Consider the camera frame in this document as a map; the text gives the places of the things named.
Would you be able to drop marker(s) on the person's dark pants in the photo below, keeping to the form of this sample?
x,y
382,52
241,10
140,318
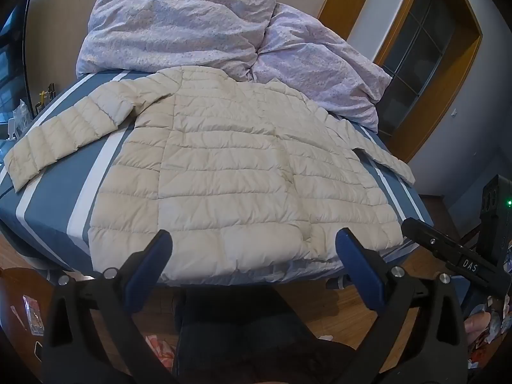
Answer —
x,y
248,336

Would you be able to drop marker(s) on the lilac floral quilt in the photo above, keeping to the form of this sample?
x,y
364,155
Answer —
x,y
180,28

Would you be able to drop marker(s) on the blue white striped bed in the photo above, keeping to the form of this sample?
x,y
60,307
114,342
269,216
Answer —
x,y
52,208

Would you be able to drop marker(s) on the person's right hand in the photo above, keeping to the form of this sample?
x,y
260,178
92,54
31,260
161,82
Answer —
x,y
476,324

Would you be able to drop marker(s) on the colourful printed cloth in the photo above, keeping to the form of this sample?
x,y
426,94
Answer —
x,y
498,328

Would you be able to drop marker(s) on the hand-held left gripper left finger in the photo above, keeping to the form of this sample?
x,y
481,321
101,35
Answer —
x,y
150,266

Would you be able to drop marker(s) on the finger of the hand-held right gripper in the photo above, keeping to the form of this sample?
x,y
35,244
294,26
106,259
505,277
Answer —
x,y
428,238

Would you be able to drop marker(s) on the yellow black tool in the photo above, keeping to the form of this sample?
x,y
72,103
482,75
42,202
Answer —
x,y
43,96

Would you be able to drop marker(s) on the cream puffer jacket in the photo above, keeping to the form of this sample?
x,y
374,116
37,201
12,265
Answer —
x,y
224,168

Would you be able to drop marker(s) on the dark glass panel door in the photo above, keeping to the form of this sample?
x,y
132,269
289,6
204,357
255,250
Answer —
x,y
424,48

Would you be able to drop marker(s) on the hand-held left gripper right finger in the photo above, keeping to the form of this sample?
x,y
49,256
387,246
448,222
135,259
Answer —
x,y
360,266

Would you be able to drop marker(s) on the clear plastic packet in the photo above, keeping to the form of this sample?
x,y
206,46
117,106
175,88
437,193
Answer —
x,y
32,315

